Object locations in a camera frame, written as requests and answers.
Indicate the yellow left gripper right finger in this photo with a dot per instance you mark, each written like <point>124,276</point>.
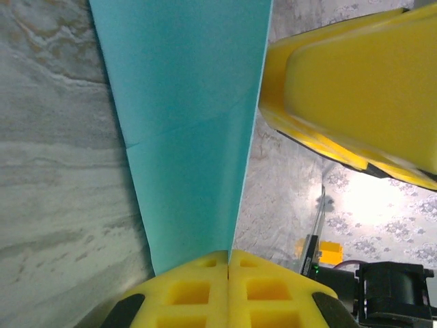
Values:
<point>269,297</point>

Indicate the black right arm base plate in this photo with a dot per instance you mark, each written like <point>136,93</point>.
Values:
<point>338,282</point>

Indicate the light blue paper sheet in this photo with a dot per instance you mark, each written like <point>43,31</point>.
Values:
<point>187,102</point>

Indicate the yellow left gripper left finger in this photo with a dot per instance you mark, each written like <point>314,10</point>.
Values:
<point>187,297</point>

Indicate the orange toy brick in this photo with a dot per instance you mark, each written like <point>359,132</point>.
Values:
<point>333,253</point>

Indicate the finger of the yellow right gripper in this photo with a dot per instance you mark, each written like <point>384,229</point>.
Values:
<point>274,89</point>
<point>368,95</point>

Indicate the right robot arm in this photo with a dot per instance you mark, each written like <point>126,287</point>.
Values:
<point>403,290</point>

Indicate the aluminium frame post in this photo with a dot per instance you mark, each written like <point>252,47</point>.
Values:
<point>319,212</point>

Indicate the black controller board with LEDs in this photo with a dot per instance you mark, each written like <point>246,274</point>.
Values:
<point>310,259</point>

